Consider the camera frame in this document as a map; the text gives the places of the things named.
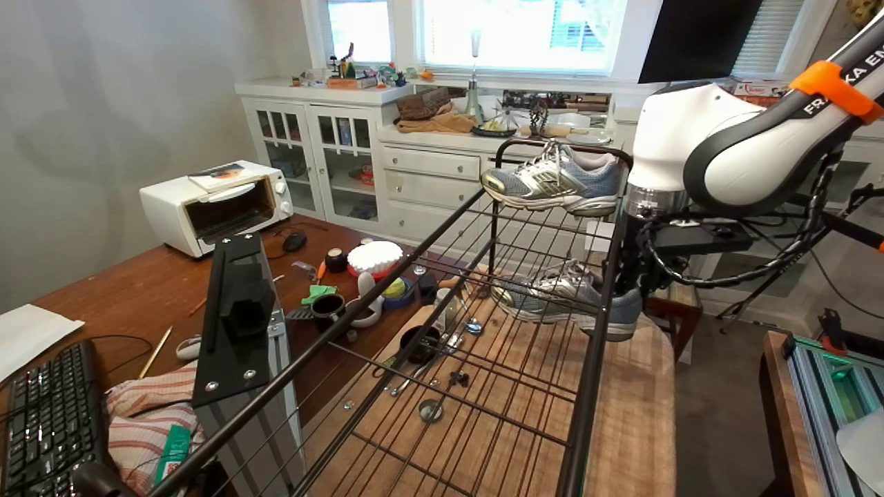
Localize black metal shoe rack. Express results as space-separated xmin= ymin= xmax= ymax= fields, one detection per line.
xmin=148 ymin=134 xmax=641 ymax=497

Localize round metal lid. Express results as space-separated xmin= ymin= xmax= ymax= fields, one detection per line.
xmin=418 ymin=398 xmax=448 ymax=428

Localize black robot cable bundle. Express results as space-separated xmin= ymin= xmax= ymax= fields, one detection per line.
xmin=641 ymin=148 xmax=840 ymax=289

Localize white glass door cabinet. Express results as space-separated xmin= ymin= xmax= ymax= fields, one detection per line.
xmin=232 ymin=78 xmax=412 ymax=232

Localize yellow ball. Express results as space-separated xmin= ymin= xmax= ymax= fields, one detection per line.
xmin=382 ymin=275 xmax=415 ymax=305

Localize black stand with orange clamps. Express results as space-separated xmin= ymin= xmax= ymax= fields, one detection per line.
xmin=713 ymin=205 xmax=884 ymax=325

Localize black round roll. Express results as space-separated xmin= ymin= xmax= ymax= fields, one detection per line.
xmin=401 ymin=325 xmax=445 ymax=368

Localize black mug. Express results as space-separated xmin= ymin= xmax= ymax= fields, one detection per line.
xmin=308 ymin=292 xmax=347 ymax=337

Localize glass candle holder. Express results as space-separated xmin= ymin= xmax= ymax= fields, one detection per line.
xmin=462 ymin=25 xmax=488 ymax=125

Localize white toaster oven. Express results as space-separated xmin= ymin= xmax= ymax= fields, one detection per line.
xmin=139 ymin=156 xmax=299 ymax=258

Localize beige woven tablecloth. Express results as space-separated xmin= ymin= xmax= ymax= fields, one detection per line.
xmin=302 ymin=274 xmax=680 ymax=497

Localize white paper sheet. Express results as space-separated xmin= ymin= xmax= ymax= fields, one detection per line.
xmin=0 ymin=301 xmax=89 ymax=384

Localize black flat screen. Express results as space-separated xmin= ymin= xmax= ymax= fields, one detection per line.
xmin=637 ymin=0 xmax=767 ymax=85

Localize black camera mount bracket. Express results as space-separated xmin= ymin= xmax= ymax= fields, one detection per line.
xmin=191 ymin=232 xmax=282 ymax=408

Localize green plastic tube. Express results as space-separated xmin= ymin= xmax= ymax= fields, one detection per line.
xmin=148 ymin=423 xmax=195 ymax=488

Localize pink striped cloth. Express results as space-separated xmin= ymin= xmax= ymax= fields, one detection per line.
xmin=101 ymin=362 xmax=206 ymax=497

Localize green plastic toy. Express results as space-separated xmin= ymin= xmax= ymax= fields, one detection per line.
xmin=302 ymin=282 xmax=343 ymax=312

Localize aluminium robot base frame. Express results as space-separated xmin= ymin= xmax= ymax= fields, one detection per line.
xmin=782 ymin=332 xmax=884 ymax=497

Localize thin wooden stick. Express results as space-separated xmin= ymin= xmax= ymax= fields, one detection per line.
xmin=136 ymin=325 xmax=176 ymax=380

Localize black computer mouse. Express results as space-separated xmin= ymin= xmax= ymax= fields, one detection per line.
xmin=279 ymin=229 xmax=313 ymax=257

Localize clear glass jar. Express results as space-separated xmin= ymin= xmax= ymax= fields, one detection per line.
xmin=433 ymin=285 xmax=464 ymax=337

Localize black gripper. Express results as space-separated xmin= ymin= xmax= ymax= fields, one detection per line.
xmin=616 ymin=207 xmax=669 ymax=299

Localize brown bag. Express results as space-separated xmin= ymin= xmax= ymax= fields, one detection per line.
xmin=394 ymin=85 xmax=456 ymax=125

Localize white drawer chest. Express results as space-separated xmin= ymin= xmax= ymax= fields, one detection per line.
xmin=375 ymin=125 xmax=518 ymax=247

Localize black computer keyboard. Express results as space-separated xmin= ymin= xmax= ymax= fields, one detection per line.
xmin=0 ymin=340 xmax=121 ymax=497

